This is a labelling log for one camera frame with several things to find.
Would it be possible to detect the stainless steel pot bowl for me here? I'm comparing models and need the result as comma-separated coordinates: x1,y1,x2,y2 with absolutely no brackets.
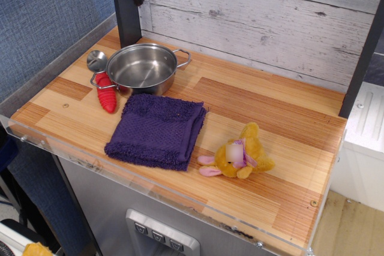
86,43,191,97

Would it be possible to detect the purple folded towel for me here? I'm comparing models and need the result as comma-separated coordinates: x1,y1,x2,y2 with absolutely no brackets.
104,94,206,171

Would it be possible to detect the clear acrylic edge guard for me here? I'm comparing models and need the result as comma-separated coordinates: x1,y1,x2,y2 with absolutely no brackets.
1,113,334,255

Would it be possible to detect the yellow plush bunny toy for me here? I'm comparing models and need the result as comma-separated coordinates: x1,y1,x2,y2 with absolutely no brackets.
197,122,275,179

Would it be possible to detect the stainless toy fridge cabinet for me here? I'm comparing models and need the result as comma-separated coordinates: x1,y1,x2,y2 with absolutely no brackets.
59,158,270,255

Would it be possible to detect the silver dispenser button panel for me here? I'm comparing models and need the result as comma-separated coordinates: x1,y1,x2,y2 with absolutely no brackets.
125,209,200,255

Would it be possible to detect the yellow cloth item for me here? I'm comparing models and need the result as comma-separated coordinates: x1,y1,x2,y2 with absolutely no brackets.
22,242,53,256

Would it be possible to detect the white toy sink counter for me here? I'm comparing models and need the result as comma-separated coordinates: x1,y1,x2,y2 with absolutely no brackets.
331,82,383,211

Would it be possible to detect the dark left support post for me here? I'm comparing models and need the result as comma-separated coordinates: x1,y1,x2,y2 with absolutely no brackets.
113,0,142,48

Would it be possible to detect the dark support post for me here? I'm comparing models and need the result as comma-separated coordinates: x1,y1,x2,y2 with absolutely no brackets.
113,0,142,48
338,0,383,119

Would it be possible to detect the red handled metal scoop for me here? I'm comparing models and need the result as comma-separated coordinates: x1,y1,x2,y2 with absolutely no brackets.
86,50,117,113

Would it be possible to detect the dark right support post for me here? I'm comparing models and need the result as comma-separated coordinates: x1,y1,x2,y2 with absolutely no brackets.
338,0,383,119

